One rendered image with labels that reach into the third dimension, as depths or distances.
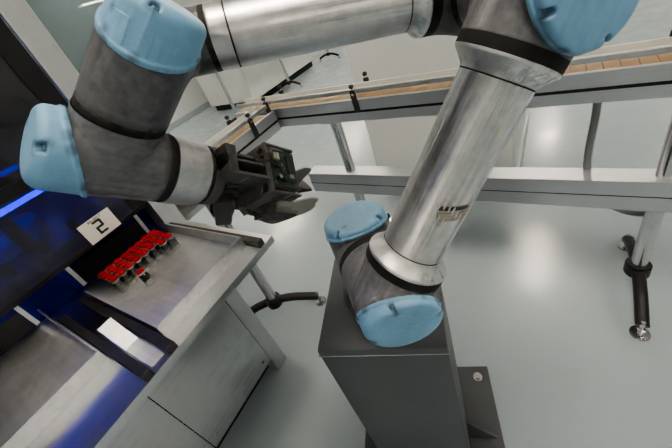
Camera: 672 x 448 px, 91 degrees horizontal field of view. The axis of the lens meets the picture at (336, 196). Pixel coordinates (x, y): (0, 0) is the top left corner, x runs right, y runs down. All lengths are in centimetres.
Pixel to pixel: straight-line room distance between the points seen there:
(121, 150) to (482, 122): 35
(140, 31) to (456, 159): 32
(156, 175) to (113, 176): 4
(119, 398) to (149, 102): 59
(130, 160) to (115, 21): 11
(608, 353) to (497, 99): 134
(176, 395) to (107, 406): 59
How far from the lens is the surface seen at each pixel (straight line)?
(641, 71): 122
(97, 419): 80
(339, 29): 44
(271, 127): 159
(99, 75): 33
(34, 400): 96
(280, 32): 43
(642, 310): 165
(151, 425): 137
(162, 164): 36
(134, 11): 31
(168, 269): 98
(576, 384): 154
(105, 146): 34
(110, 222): 108
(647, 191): 145
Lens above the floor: 137
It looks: 33 degrees down
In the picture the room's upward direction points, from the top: 21 degrees counter-clockwise
